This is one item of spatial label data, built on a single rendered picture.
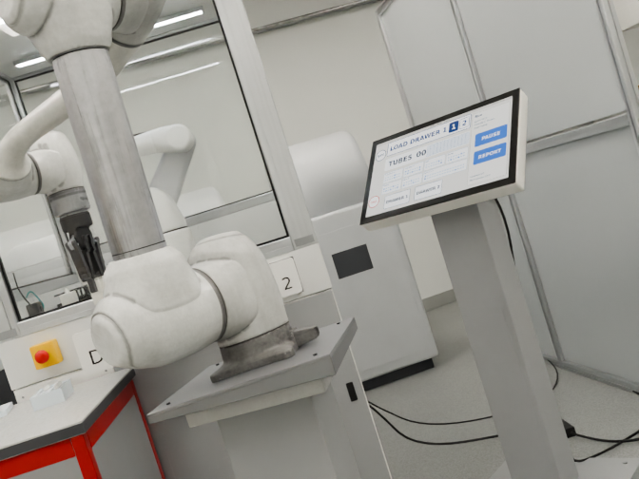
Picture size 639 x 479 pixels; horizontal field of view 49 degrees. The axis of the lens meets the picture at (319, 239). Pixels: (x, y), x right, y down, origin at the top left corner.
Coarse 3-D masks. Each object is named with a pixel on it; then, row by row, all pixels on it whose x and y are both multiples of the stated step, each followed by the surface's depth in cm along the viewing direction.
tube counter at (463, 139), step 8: (456, 136) 201; (464, 136) 199; (432, 144) 207; (440, 144) 204; (448, 144) 202; (456, 144) 200; (464, 144) 198; (416, 152) 210; (424, 152) 208; (432, 152) 205; (440, 152) 203; (416, 160) 208
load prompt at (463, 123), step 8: (456, 120) 204; (464, 120) 202; (432, 128) 210; (440, 128) 207; (448, 128) 205; (456, 128) 203; (464, 128) 201; (408, 136) 216; (416, 136) 213; (424, 136) 211; (432, 136) 209; (440, 136) 206; (392, 144) 219; (400, 144) 217; (408, 144) 214; (416, 144) 212; (392, 152) 218
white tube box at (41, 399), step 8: (64, 384) 192; (40, 392) 194; (48, 392) 187; (56, 392) 187; (64, 392) 189; (72, 392) 198; (32, 400) 186; (40, 400) 187; (48, 400) 187; (56, 400) 187; (64, 400) 188; (40, 408) 187
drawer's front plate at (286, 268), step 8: (272, 264) 215; (280, 264) 215; (288, 264) 216; (272, 272) 215; (280, 272) 215; (288, 272) 216; (296, 272) 216; (280, 280) 215; (296, 280) 216; (280, 288) 216; (296, 288) 216
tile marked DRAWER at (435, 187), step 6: (438, 180) 198; (420, 186) 202; (426, 186) 201; (432, 186) 199; (438, 186) 197; (420, 192) 201; (426, 192) 200; (432, 192) 198; (438, 192) 196; (414, 198) 202; (420, 198) 200
